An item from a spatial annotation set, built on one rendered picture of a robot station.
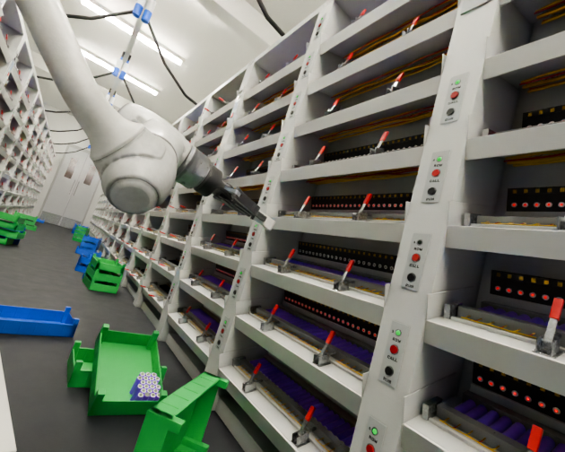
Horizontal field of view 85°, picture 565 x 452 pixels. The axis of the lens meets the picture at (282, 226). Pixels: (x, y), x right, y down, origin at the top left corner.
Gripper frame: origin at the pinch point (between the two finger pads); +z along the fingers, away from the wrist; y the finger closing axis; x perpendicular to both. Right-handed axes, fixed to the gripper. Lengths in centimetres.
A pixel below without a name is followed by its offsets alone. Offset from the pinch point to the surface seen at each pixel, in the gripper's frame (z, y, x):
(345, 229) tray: 17.7, 12.0, 8.2
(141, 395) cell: 6, -27, -60
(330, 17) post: -2, -30, 100
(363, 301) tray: 20.8, 24.5, -8.9
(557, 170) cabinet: 32, 50, 34
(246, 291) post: 24.2, -30.3, -18.0
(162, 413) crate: -3.7, 8.5, -48.3
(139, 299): 32, -170, -56
